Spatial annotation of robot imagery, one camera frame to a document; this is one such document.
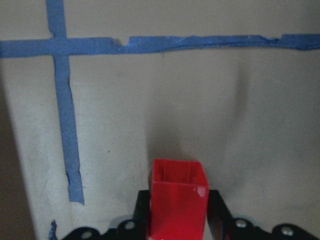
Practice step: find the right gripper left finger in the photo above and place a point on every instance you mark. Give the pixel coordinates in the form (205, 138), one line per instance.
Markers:
(135, 228)

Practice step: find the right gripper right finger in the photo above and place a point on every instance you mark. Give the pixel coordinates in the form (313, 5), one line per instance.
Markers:
(223, 226)

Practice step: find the red toy block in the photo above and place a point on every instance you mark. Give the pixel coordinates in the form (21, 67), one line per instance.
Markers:
(179, 200)

